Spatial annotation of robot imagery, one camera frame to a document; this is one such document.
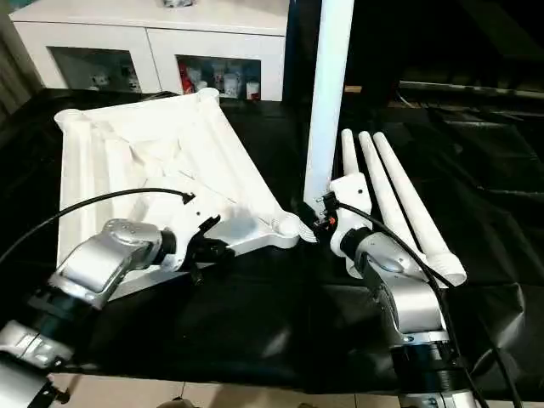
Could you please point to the white glass door cabinet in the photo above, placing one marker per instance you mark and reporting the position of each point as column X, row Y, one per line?
column 149, row 38

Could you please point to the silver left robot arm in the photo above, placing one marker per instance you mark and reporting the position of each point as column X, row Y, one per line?
column 98, row 259

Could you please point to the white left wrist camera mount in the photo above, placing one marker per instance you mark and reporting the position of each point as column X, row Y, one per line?
column 191, row 225

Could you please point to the black work mat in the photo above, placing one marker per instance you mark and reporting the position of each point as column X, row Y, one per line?
column 255, row 323

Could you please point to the dark shoe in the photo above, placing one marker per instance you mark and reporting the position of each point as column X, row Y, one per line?
column 176, row 403

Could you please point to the white plastic table top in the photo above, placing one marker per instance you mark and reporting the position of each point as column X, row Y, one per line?
column 161, row 149

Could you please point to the grey curtain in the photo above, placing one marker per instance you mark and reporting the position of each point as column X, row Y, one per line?
column 15, row 64

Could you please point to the red white bottle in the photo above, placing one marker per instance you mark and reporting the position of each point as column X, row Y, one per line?
column 186, row 78

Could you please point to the white plastic table leg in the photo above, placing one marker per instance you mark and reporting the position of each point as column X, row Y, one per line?
column 329, row 106
column 416, row 212
column 382, row 187
column 349, row 153

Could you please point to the small yellow label tag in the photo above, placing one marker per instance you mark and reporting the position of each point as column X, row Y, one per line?
column 353, row 88

